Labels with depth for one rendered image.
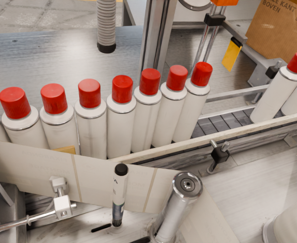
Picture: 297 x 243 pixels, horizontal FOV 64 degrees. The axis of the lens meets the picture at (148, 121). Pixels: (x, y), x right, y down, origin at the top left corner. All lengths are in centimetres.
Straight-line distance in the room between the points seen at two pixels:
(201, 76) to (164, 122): 11
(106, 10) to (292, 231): 45
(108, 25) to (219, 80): 55
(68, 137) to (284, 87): 48
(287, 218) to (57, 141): 39
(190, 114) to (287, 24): 63
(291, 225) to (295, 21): 73
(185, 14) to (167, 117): 75
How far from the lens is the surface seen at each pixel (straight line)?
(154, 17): 50
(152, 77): 40
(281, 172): 64
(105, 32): 44
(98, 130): 41
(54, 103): 37
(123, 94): 38
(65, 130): 40
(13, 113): 38
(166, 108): 45
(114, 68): 84
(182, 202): 30
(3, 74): 86
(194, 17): 117
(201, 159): 61
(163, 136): 51
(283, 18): 104
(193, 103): 48
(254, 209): 55
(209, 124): 64
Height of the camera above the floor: 132
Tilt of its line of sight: 47 degrees down
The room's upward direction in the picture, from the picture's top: 11 degrees clockwise
